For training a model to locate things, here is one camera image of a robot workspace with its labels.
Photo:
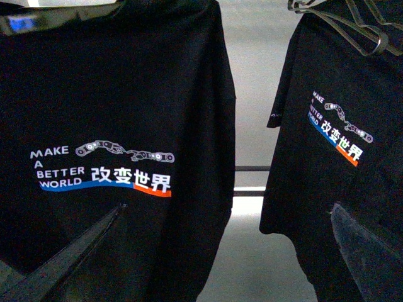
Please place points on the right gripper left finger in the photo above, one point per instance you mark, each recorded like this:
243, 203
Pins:
86, 270

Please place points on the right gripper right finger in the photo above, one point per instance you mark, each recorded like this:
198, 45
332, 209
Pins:
374, 263

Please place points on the black t-shirt being hung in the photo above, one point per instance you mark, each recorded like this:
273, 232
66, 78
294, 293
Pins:
130, 103

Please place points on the grey metal clothes rack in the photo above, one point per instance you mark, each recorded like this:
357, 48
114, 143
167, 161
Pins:
250, 191

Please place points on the black printed t-shirt hanging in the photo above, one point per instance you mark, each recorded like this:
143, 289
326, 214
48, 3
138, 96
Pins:
339, 114

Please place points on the metal wire hanger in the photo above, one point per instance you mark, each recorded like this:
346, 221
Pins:
365, 25

